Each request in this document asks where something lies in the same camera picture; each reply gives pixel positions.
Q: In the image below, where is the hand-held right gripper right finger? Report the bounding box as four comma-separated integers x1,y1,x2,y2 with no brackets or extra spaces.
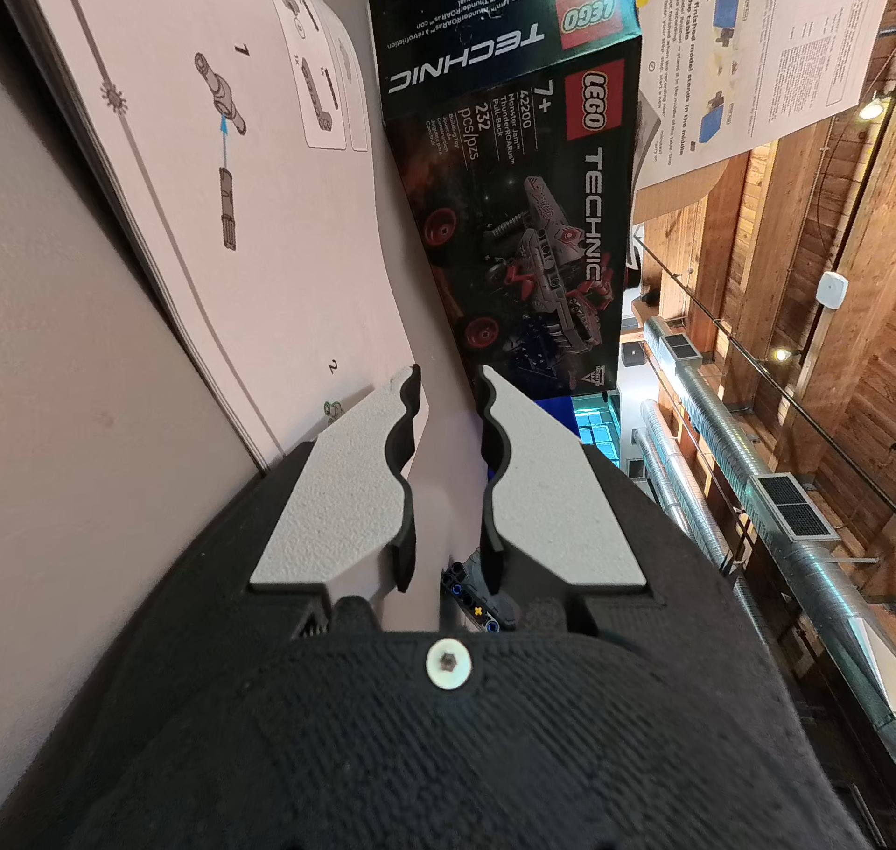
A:
479,365,649,603

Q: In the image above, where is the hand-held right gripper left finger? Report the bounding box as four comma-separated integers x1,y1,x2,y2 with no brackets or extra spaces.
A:
248,365,421,603

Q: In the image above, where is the grey toy brick assembly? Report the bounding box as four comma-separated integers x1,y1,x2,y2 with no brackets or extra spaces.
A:
440,545,520,635

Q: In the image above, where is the black toy set box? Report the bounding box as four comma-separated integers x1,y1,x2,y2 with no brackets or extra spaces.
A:
364,0,645,400

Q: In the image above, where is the open instruction booklet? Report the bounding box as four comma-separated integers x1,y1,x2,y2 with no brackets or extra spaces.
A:
0,0,422,474

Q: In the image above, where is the white printed sheet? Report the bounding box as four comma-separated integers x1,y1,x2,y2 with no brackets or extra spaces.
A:
629,0,896,221

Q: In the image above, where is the large silver ventilation duct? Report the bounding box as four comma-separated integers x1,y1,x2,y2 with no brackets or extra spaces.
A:
643,316,896,718

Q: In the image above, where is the thin black ceiling rail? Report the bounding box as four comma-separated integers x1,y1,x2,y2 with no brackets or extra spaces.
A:
632,232,896,511

